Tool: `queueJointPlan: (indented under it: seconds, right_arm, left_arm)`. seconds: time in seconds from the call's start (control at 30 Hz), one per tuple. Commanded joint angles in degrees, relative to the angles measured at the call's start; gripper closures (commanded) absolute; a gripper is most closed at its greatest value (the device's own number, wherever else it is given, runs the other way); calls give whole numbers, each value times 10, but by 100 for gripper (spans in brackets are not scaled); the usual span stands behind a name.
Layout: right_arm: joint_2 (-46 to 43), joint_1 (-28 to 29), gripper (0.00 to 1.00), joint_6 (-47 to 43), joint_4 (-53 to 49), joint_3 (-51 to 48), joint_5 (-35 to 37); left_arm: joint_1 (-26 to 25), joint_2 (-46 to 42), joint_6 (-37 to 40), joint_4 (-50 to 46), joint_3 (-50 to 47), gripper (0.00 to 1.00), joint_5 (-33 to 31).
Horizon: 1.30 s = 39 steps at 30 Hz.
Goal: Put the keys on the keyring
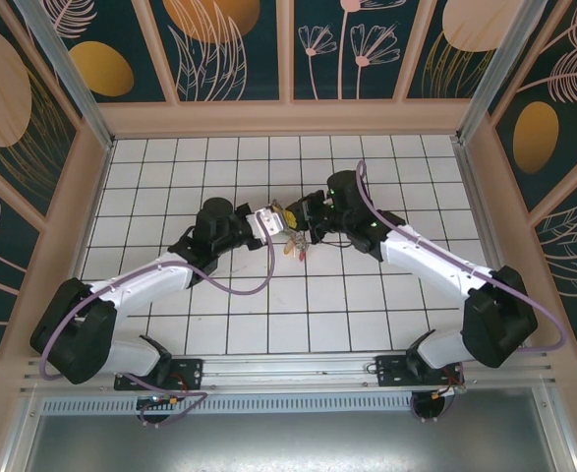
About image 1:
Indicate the aluminium frame post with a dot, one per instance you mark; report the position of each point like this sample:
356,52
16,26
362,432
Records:
72,74
494,74

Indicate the left arm base wiring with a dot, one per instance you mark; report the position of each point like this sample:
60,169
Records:
160,400

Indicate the key with yellow tag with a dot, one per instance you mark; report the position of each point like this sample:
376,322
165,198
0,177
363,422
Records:
286,251

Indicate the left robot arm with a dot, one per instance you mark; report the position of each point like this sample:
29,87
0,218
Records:
145,280

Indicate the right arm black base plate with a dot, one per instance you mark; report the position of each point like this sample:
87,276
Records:
391,371

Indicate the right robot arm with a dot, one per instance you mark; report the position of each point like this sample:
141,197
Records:
425,255

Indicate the left aluminium frame post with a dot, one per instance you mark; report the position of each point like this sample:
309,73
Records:
72,74

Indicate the key with red tag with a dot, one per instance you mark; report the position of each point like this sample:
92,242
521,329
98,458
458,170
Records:
302,254

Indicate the metal disc keyring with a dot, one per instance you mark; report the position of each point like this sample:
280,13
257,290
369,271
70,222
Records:
298,240

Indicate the aluminium mounting rail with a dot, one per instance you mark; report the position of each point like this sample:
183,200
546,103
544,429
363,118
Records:
288,369

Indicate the grey metal sheet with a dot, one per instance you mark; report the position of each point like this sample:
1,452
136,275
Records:
288,442

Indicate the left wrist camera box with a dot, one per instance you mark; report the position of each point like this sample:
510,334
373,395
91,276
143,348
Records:
268,221

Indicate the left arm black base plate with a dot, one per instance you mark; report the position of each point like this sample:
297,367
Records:
190,369

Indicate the right arm base wiring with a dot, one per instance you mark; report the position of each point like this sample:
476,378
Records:
447,391

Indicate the right aluminium frame post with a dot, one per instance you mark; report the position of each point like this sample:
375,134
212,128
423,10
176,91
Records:
494,74

